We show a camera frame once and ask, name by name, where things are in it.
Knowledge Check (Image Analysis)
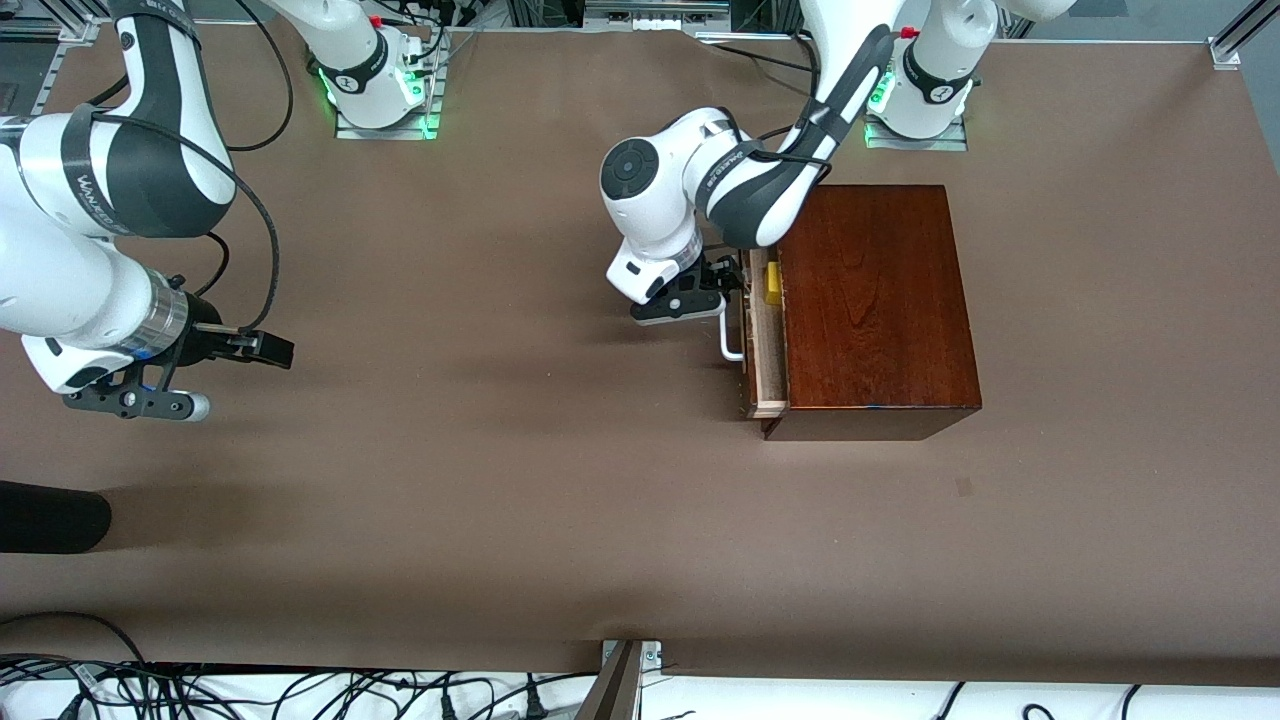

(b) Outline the wooden drawer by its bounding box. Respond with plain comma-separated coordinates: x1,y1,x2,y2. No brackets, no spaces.
738,248,791,419

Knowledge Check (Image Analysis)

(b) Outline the dark brown wooden cabinet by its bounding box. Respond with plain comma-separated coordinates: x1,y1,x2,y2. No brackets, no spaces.
762,185,983,441

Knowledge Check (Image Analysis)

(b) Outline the black round-ended cylinder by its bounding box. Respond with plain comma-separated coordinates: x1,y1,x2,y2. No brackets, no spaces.
0,480,113,554

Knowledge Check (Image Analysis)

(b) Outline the paper table cover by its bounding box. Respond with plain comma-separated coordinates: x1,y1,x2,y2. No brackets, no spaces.
0,20,1280,691

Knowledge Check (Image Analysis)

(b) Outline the white power strip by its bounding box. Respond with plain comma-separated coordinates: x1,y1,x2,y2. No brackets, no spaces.
585,0,731,31

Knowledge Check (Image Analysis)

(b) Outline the dark grey metal beam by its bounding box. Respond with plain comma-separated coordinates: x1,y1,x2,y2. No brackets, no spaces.
575,642,643,720

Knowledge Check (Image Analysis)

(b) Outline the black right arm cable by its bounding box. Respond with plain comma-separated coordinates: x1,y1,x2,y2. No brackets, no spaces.
85,0,296,336

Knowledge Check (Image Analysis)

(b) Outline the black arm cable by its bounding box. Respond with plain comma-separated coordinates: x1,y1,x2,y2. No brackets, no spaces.
740,25,896,166
85,0,296,336

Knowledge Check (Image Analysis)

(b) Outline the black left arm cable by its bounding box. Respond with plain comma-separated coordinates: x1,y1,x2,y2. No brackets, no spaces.
740,25,896,166

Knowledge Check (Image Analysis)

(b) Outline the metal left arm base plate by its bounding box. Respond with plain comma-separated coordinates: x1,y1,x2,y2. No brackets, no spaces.
865,115,969,153

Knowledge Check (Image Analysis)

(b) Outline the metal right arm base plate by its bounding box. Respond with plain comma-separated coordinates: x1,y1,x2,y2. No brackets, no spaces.
335,30,446,141

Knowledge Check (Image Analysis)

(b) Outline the aluminium side rail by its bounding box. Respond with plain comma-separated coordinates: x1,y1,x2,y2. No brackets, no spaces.
30,40,76,116

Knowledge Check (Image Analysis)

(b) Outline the aluminium frame corner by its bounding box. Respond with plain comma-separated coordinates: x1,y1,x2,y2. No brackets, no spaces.
1210,0,1280,71

